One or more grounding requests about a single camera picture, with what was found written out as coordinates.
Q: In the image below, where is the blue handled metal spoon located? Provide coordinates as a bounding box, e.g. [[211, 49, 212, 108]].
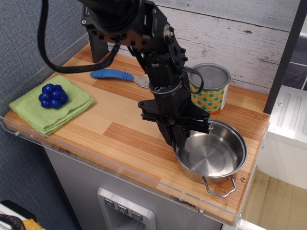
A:
[[90, 69, 149, 88]]

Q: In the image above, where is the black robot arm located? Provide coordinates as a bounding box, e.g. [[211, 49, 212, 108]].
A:
[[83, 0, 210, 148]]

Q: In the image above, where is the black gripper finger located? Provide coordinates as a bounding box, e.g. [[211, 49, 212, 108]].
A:
[[157, 121, 174, 145], [167, 125, 190, 148]]

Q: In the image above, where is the green folded cloth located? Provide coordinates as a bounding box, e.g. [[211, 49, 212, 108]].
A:
[[9, 75, 94, 135]]

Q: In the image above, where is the black braided cable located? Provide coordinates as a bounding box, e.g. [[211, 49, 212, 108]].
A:
[[36, 0, 121, 74]]

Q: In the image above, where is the dark right shelf post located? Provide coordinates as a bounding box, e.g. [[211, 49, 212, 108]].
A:
[[263, 0, 307, 114]]

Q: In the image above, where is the silver steel pot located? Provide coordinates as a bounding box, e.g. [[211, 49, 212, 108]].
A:
[[172, 119, 248, 198]]

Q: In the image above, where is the dotted can with grey lid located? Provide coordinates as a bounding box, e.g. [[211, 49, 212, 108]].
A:
[[188, 63, 231, 114]]

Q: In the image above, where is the clear acrylic table guard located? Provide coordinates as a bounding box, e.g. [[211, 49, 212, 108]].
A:
[[2, 110, 269, 225]]

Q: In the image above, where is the white toy sink unit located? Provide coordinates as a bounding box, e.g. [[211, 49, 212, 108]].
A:
[[256, 86, 307, 189]]

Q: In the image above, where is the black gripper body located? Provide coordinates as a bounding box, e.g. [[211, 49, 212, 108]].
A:
[[138, 82, 211, 133]]

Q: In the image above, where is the dark shelf post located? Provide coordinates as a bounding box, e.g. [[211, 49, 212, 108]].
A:
[[263, 0, 307, 114], [83, 4, 109, 64]]

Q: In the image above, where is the grey toy fridge cabinet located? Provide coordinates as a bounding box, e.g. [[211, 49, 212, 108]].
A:
[[45, 148, 222, 230]]

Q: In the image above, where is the silver dispenser panel with buttons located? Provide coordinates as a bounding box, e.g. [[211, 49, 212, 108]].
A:
[[97, 187, 156, 230]]

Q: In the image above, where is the yellow object at corner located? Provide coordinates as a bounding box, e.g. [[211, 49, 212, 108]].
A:
[[22, 219, 43, 230]]

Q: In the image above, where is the dark left shelf post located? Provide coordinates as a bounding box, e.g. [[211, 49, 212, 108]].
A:
[[83, 4, 109, 64]]

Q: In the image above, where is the blue bumpy ball toy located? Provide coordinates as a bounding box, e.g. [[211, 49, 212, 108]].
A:
[[39, 83, 69, 109]]

